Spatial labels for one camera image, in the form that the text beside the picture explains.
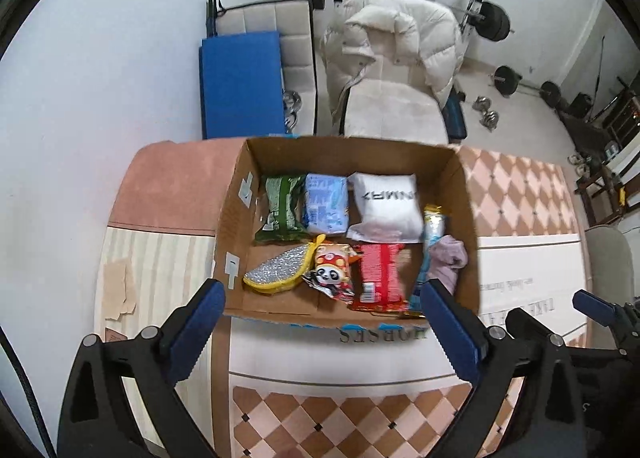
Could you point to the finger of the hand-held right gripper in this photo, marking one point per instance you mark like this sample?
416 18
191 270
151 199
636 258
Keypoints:
525 325
595 308

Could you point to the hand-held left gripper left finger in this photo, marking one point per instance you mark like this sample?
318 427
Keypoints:
197 325

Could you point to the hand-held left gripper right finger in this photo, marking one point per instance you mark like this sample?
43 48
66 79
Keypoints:
452 333

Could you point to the purple cloth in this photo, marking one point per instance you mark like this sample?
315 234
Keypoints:
447 258

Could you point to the cardboard box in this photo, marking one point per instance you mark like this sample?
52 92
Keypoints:
280 298

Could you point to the red snack packet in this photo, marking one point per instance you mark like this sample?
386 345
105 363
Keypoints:
382 273

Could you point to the yellow silver scrub sponge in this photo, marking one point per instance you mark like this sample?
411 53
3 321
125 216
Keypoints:
280 268

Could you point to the long blue white packet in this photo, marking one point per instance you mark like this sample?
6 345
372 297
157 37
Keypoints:
432 225

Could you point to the orange panda snack packet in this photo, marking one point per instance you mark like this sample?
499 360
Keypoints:
330 273

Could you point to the white soft pouch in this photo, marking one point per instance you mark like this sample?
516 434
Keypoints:
387 208

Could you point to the green snack packet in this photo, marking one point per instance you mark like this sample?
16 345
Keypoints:
282 208

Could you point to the blue tissue packet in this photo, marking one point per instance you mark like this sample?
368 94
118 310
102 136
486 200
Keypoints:
325 203

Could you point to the beige plastic chair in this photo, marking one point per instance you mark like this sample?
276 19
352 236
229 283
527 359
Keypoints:
607 258

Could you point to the dark wooden chair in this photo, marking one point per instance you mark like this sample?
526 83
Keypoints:
597 188

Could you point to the white sneaker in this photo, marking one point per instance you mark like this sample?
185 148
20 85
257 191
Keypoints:
582 168
573 158

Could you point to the black box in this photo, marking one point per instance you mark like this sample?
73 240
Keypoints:
581 105

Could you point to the chrome dumbbell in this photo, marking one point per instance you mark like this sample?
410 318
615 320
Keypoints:
482 104
490 120
292 103

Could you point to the white upholstered chair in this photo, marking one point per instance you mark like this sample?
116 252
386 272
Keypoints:
390 113

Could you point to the blue folded mat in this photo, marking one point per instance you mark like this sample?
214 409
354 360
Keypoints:
240 88

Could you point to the small barbell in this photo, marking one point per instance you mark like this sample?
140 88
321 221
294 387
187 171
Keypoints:
505 80

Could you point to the white down jacket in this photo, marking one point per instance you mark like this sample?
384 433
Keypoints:
400 38

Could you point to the barbell with black plates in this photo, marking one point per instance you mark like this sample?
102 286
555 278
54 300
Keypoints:
492 20

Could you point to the white tufted sofa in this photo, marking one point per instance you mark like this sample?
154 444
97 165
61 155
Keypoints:
290 23

